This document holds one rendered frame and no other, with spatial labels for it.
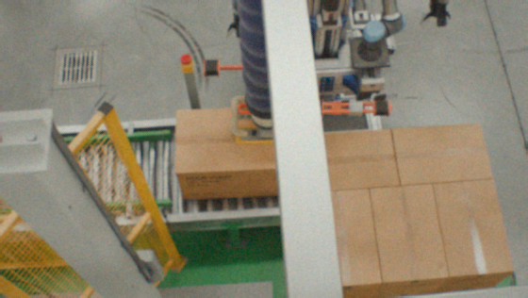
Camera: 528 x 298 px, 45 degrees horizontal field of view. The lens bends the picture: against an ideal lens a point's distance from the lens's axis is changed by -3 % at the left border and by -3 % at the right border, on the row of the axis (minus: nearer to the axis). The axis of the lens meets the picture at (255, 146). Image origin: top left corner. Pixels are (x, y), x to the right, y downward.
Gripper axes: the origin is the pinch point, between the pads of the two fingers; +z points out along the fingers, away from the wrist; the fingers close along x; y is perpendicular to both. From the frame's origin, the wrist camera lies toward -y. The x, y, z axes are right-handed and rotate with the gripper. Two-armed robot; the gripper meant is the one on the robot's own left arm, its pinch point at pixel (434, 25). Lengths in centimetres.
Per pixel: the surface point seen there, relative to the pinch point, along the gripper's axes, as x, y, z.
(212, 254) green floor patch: 130, -66, 152
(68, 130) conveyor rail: 216, 4, 93
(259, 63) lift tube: 93, -38, -32
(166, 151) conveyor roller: 153, -13, 97
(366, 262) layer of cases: 37, -94, 98
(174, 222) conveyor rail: 147, -63, 93
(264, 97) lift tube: 91, -37, -2
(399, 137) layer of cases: 4, -15, 98
